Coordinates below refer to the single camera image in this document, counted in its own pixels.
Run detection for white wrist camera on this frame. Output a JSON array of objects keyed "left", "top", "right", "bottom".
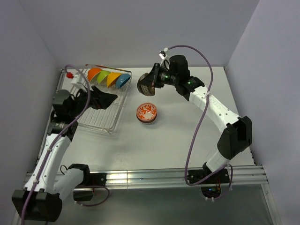
[
  {"left": 159, "top": 48, "right": 170, "bottom": 69},
  {"left": 69, "top": 73, "right": 85, "bottom": 90}
]

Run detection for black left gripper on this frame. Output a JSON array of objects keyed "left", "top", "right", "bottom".
[{"left": 68, "top": 84, "right": 116, "bottom": 118}]

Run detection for blue ceramic bowl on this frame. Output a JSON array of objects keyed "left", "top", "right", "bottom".
[{"left": 115, "top": 74, "right": 131, "bottom": 89}]

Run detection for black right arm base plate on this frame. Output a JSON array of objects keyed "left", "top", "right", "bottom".
[{"left": 187, "top": 169, "right": 230, "bottom": 184}]

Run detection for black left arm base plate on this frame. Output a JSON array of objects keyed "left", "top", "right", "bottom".
[{"left": 76, "top": 172, "right": 107, "bottom": 188}]

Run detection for yellow plastic bowl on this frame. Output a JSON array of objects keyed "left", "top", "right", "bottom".
[{"left": 106, "top": 72, "right": 121, "bottom": 88}]

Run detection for orange floral white bowl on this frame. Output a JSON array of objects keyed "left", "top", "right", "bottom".
[{"left": 136, "top": 102, "right": 158, "bottom": 123}]

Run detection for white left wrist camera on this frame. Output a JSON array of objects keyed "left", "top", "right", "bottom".
[{"left": 69, "top": 73, "right": 85, "bottom": 90}]

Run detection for black box under rail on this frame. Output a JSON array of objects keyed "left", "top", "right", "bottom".
[{"left": 73, "top": 190, "right": 94, "bottom": 202}]

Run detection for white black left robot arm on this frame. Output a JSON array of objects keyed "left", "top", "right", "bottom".
[{"left": 12, "top": 86, "right": 117, "bottom": 224}]

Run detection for green white square bowl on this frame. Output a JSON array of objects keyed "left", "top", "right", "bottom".
[{"left": 97, "top": 70, "right": 111, "bottom": 84}]

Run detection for red striped beige bowl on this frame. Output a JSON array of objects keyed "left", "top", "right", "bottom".
[{"left": 137, "top": 73, "right": 155, "bottom": 97}]

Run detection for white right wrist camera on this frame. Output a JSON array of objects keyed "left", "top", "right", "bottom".
[{"left": 159, "top": 48, "right": 170, "bottom": 69}]

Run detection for aluminium frame rail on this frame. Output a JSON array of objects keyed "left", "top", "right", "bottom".
[{"left": 24, "top": 165, "right": 268, "bottom": 194}]

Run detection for metal wire dish rack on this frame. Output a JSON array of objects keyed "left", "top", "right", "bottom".
[{"left": 58, "top": 64, "right": 133, "bottom": 134}]

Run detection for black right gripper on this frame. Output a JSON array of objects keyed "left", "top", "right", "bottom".
[{"left": 140, "top": 63, "right": 178, "bottom": 89}]

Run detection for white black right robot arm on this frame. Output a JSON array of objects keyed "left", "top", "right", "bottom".
[{"left": 137, "top": 55, "right": 252, "bottom": 183}]

